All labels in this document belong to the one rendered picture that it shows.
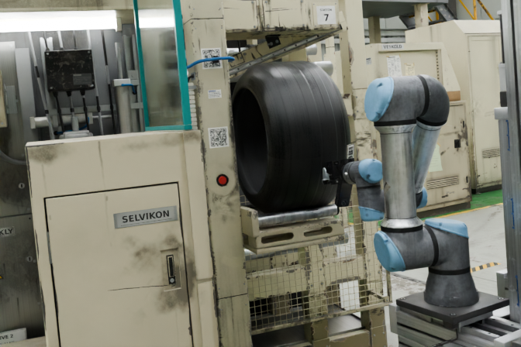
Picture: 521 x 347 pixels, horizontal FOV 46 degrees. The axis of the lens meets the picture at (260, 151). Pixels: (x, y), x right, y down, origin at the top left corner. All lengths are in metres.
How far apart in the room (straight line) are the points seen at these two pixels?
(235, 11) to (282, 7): 0.21
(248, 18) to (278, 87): 0.51
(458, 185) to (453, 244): 5.54
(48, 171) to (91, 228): 0.16
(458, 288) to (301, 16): 1.40
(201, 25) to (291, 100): 0.43
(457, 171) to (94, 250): 6.13
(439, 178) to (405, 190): 5.39
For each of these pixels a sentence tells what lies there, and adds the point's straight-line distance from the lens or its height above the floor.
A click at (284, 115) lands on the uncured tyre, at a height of 1.28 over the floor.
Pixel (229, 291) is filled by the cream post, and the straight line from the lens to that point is 2.35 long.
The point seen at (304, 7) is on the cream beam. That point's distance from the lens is 2.72.
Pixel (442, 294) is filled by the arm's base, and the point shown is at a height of 0.75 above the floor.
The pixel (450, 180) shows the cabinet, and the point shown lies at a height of 0.36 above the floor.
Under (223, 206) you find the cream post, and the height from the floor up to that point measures 0.96.
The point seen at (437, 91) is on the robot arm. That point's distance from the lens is 1.73.
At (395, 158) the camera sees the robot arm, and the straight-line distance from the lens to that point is 1.69.
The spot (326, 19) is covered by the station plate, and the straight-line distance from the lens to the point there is 2.76.
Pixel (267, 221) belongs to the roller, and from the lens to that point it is 2.26.
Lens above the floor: 1.29
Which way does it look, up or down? 4 degrees down
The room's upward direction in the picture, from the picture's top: 5 degrees counter-clockwise
